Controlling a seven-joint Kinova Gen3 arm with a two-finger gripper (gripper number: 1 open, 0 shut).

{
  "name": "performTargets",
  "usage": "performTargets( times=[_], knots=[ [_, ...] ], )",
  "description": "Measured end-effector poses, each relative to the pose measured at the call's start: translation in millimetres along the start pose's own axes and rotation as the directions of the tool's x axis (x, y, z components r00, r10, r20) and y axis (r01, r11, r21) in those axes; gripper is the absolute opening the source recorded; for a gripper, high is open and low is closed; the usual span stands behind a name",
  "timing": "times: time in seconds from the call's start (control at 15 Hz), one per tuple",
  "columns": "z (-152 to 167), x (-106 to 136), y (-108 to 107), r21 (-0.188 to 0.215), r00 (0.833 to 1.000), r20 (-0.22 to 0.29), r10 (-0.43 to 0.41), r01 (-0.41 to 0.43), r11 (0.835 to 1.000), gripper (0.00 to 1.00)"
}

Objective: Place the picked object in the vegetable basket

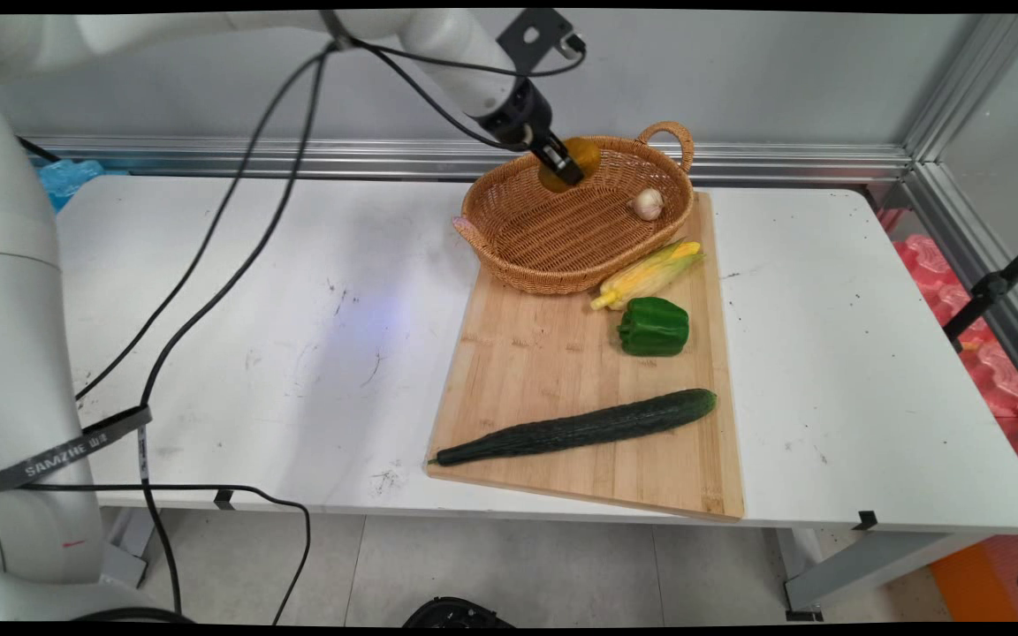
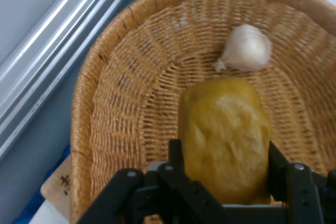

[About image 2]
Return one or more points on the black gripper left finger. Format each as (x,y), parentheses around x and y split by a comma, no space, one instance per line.
(162,190)

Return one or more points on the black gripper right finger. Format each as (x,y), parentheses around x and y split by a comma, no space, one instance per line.
(299,182)

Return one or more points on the wooden cutting board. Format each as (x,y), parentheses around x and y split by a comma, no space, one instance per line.
(57,184)

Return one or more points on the woven wicker basket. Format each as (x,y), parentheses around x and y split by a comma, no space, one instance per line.
(147,82)

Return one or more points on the white garlic bulb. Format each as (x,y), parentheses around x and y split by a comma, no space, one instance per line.
(246,49)

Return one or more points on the aluminium frame rail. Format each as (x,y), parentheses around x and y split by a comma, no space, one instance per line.
(52,51)

